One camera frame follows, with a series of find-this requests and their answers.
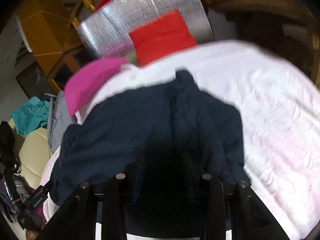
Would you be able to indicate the wooden table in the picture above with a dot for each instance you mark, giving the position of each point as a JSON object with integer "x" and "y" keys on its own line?
{"x": 275, "y": 12}

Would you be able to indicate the black garment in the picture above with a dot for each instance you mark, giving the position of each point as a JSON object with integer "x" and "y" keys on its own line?
{"x": 6, "y": 142}

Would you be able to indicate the red folded cloth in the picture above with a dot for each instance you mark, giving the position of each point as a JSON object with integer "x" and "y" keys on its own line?
{"x": 162, "y": 40}

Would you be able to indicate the navy zip jacket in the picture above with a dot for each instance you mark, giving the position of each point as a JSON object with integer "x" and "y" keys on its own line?
{"x": 140, "y": 120}

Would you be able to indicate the grey knit sweater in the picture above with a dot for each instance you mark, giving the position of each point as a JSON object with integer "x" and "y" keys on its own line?
{"x": 21, "y": 188}

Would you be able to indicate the silver foil board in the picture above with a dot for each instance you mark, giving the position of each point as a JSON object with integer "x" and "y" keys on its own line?
{"x": 140, "y": 12}

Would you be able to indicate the cream leather sofa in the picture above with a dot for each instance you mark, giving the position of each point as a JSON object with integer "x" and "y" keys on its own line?
{"x": 32, "y": 155}

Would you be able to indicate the white textured blanket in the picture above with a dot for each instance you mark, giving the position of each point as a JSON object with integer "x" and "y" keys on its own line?
{"x": 275, "y": 105}

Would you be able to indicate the magenta fleece garment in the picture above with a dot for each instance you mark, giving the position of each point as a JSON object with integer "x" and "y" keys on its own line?
{"x": 40, "y": 213}

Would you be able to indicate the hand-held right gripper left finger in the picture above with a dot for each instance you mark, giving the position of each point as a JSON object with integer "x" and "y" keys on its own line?
{"x": 110, "y": 205}

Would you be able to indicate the wooden cabinet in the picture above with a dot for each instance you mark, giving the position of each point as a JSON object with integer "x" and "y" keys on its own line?
{"x": 62, "y": 70}

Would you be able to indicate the grey garment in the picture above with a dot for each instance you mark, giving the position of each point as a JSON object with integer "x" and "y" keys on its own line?
{"x": 57, "y": 125}

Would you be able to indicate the magenta folded cloth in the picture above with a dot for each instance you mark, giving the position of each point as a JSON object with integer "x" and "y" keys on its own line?
{"x": 92, "y": 82}

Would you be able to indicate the dark quilted jacket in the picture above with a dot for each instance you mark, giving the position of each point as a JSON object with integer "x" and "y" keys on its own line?
{"x": 5, "y": 205}

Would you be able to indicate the teal garment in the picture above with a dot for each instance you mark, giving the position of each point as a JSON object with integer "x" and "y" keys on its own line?
{"x": 27, "y": 117}

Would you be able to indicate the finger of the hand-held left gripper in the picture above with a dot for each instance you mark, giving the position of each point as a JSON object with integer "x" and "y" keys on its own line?
{"x": 47, "y": 186}

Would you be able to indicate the yellow wooden furniture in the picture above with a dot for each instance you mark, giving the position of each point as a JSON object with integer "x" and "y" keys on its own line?
{"x": 45, "y": 30}

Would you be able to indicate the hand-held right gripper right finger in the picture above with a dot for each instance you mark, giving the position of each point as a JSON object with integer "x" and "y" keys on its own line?
{"x": 220, "y": 205}

